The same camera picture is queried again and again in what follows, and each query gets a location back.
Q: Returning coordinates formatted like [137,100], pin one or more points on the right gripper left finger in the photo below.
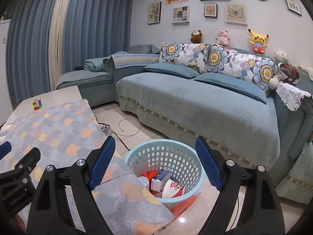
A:
[50,212]

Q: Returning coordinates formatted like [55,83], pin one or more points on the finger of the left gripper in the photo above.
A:
[5,149]

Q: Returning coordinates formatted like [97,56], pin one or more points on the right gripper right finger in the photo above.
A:
[261,211]

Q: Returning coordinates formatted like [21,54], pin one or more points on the red paper cup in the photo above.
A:
[173,189]

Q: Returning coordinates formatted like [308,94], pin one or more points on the red plastic bag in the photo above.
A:
[149,175]

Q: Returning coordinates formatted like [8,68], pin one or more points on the blue white milk carton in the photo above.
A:
[159,181]

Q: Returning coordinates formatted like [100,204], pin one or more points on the white refrigerator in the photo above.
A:
[5,99]

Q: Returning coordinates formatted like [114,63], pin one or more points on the rubiks cube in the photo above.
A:
[37,104]

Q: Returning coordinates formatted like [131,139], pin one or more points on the patterned scale tablecloth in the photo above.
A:
[69,132]

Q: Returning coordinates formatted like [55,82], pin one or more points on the teal sectional sofa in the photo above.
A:
[240,127]

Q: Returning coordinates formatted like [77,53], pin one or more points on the light blue laundry basket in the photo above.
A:
[186,168]

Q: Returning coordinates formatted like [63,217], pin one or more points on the white lace armrest cover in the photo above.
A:
[291,96]

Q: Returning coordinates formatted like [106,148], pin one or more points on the folded teal blanket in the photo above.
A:
[95,64]

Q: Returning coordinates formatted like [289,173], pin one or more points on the blue curtains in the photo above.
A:
[48,38]

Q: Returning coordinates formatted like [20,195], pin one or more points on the right blue flat pillow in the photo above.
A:
[232,84]

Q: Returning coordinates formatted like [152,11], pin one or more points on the blue flat pillow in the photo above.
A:
[232,84]
[171,69]

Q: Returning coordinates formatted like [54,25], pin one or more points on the striped armrest cover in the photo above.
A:
[127,60]

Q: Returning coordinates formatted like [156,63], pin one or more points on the white duck plush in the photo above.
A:
[307,70]

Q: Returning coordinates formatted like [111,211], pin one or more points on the white bear plush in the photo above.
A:
[281,57]

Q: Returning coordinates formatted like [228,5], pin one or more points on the right floral cushion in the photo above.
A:
[244,66]

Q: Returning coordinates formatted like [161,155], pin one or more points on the floral cushion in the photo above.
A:
[192,55]
[244,66]

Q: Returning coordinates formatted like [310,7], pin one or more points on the left blue flat pillow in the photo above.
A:
[171,69]

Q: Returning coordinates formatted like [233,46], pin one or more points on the pikachu plush toy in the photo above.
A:
[258,42]

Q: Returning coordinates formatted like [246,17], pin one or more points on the left floral cushion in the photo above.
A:
[192,55]

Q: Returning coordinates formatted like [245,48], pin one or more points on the pink pig plush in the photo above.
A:
[223,38]

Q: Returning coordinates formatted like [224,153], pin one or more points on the brown monkey plush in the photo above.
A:
[196,36]

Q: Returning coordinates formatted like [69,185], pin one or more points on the butterfly picture frame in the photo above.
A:
[236,13]

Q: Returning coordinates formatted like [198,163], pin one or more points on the small right picture frame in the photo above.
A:
[293,6]

